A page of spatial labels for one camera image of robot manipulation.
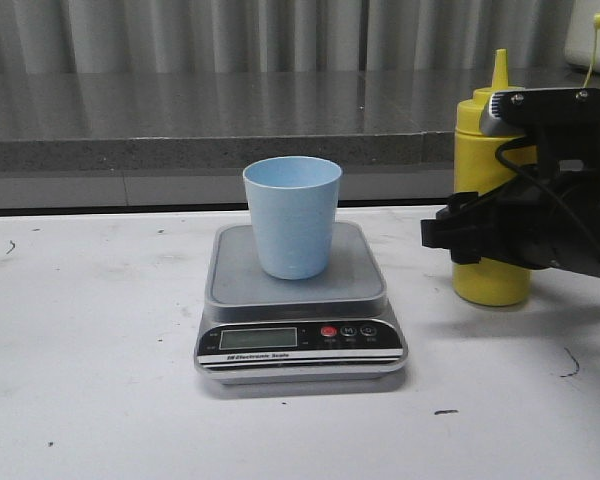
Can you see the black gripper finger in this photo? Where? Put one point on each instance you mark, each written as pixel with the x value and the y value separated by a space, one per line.
pixel 468 227

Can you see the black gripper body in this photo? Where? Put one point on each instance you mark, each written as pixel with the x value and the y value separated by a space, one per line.
pixel 554 227

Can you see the yellow squeeze bottle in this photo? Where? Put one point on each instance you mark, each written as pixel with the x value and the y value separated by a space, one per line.
pixel 484 164

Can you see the light blue plastic cup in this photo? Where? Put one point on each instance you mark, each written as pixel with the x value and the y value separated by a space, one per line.
pixel 292 202

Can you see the silver electronic kitchen scale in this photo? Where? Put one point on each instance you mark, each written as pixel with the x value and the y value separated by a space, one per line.
pixel 258 329

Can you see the white container in background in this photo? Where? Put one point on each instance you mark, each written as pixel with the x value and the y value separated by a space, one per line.
pixel 579 41

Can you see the grey stone counter ledge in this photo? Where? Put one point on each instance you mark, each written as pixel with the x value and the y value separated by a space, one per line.
pixel 122 141

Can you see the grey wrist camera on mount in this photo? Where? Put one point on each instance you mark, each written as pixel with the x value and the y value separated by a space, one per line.
pixel 562 123

